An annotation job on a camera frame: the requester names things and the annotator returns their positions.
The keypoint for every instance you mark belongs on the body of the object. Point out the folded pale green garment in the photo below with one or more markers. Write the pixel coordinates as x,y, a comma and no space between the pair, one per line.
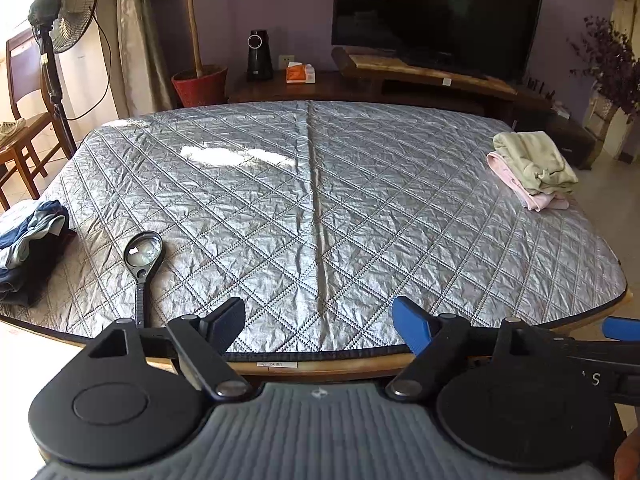
530,160

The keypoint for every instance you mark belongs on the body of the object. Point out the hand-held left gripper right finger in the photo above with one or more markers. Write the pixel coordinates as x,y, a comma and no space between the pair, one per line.
410,321

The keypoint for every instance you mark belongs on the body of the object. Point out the dark dried flower bouquet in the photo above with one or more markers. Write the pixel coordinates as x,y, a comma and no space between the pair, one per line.
607,55

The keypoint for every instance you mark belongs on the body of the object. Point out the brown wooden chair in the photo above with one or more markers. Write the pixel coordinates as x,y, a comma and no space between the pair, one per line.
25,60

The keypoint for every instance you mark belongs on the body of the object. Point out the beige curtain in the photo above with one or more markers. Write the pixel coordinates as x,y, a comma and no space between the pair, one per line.
137,50

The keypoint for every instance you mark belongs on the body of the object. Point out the black tabletop appliance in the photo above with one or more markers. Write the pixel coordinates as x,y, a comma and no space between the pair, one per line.
260,57

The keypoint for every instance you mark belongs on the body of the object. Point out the silver quilted table mat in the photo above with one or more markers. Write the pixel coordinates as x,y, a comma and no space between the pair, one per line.
350,210

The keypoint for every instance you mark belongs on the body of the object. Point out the printed blue-sleeved raglan shirt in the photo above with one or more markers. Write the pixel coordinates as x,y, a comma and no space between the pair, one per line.
30,245

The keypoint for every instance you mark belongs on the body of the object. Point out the black standing fan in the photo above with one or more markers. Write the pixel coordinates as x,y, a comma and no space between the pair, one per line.
70,10

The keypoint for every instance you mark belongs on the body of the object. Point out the dark wooden low cabinet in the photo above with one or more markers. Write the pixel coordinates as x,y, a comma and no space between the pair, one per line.
300,91

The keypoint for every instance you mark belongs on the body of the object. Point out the orange tissue pack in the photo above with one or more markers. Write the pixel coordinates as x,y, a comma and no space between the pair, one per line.
299,75

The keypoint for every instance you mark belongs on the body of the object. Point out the black flat-screen television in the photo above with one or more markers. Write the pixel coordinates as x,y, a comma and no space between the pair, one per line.
435,10

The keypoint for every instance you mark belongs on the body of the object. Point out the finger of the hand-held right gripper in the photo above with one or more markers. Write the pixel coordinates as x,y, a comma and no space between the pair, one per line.
595,365
621,329

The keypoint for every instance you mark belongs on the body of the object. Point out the green indoor tree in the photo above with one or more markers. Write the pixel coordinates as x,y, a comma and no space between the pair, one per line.
194,25

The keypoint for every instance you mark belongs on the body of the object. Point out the pile of dark clothes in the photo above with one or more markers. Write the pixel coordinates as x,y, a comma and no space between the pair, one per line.
35,280

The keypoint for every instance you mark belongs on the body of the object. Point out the folded pink garment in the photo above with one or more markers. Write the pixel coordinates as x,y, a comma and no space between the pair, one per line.
505,175

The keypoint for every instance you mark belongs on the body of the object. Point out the wooden slab television riser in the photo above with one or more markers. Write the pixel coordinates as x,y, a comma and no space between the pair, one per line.
400,71

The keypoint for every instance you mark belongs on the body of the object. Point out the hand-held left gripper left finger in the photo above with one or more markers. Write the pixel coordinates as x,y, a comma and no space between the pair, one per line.
226,321

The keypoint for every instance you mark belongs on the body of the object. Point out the white wall socket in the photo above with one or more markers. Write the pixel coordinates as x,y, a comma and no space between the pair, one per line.
285,61

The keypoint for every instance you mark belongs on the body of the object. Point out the black magnifying glass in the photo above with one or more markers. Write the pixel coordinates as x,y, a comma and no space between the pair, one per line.
142,255

